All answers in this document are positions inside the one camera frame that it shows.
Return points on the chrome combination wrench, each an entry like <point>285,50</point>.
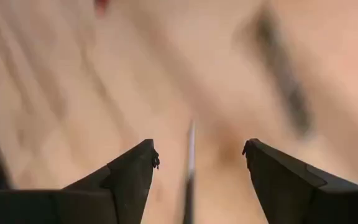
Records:
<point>278,62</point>

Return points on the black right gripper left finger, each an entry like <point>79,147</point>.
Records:
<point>110,199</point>

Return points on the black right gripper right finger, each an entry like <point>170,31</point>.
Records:
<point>291,196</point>

